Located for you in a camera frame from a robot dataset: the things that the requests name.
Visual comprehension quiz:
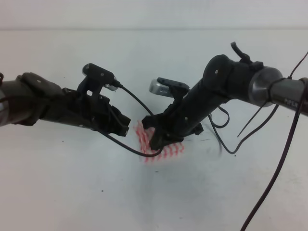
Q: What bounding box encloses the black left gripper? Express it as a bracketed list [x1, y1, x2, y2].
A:
[45, 88, 131, 137]

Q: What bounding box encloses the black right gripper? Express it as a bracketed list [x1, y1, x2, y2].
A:
[141, 101, 204, 151]

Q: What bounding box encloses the pink white wavy striped towel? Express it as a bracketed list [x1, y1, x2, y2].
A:
[133, 120, 185, 164]

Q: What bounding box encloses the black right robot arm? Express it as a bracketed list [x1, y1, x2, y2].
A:
[142, 43, 308, 150]

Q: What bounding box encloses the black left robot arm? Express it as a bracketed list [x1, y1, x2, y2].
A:
[0, 73, 130, 137]

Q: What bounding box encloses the black left camera cable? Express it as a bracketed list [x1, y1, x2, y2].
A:
[101, 84, 164, 158]

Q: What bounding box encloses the black camera cable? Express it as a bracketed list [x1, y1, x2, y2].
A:
[208, 50, 308, 231]
[101, 84, 164, 158]

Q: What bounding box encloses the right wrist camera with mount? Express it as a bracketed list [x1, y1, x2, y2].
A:
[149, 77, 190, 107]

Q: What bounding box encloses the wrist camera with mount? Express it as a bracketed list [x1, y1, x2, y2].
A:
[149, 77, 190, 107]
[77, 63, 121, 97]

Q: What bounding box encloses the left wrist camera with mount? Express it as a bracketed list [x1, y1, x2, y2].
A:
[77, 63, 121, 97]

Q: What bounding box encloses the black right camera cable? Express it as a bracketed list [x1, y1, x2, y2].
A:
[208, 50, 308, 231]

